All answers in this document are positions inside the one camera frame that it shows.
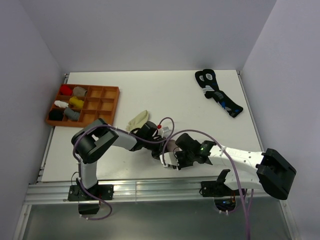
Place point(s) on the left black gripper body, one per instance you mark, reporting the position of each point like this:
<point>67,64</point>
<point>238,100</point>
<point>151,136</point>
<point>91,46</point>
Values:
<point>155,149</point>

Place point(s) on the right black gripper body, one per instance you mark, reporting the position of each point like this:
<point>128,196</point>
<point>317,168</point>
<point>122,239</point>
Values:
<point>185,159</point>

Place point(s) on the cream ankle sock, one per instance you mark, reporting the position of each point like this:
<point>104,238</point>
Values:
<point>138,121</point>

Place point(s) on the mauve sock with red stripe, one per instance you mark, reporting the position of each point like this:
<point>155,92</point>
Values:
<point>171,145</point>

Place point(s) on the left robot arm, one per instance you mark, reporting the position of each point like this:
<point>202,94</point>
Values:
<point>92,142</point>

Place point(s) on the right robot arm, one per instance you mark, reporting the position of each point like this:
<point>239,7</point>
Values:
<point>268,171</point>

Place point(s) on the black patterned sock front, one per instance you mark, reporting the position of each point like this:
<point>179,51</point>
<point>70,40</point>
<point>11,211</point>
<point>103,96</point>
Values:
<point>212,91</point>

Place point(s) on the black patterned sock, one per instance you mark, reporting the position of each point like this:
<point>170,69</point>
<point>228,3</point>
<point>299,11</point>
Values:
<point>200,79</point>
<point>212,91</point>

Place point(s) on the orange compartment tray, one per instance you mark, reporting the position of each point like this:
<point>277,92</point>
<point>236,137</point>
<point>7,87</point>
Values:
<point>99,102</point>

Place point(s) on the black patterned sock back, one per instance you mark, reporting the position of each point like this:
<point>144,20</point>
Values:
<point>200,79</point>

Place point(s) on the yellow rolled sock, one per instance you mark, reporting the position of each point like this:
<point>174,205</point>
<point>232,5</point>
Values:
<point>76,102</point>

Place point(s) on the grey rolled sock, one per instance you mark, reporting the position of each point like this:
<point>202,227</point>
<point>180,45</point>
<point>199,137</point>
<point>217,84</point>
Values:
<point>71,114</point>

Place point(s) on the taupe rolled sock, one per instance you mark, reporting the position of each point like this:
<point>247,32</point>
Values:
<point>79,91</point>

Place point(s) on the black rolled sock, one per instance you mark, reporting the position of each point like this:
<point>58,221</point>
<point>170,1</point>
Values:
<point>55,115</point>

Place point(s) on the red rolled sock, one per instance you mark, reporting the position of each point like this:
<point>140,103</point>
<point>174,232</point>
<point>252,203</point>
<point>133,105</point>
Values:
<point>65,90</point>

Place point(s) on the white rolled sock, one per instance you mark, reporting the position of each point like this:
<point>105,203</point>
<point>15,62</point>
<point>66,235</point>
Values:
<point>61,104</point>

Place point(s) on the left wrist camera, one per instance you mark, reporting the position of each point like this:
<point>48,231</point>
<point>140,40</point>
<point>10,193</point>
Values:
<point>164,131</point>

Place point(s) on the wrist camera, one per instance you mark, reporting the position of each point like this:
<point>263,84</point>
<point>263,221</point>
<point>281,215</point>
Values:
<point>164,131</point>
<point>169,160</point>

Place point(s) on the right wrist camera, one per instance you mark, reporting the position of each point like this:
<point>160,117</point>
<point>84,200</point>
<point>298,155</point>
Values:
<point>169,160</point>

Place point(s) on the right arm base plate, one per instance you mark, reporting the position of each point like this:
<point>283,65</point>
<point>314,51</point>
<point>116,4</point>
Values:
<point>216,189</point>

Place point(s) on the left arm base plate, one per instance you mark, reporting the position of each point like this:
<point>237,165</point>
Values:
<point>77,194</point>

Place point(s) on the aluminium front rail frame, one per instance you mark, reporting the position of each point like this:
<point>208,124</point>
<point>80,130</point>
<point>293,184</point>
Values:
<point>148,190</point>

